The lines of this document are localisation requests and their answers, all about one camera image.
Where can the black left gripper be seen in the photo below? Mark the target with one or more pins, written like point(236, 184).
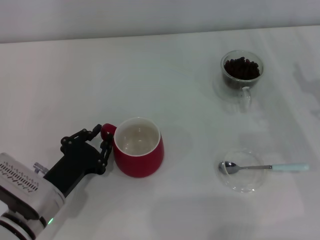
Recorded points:
point(75, 165)

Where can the red ceramic mug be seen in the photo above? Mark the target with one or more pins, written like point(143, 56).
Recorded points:
point(140, 160)

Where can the coffee beans pile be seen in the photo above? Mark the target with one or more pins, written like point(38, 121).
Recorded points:
point(241, 70)

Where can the clear glass saucer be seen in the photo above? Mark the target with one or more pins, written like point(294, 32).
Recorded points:
point(245, 182)

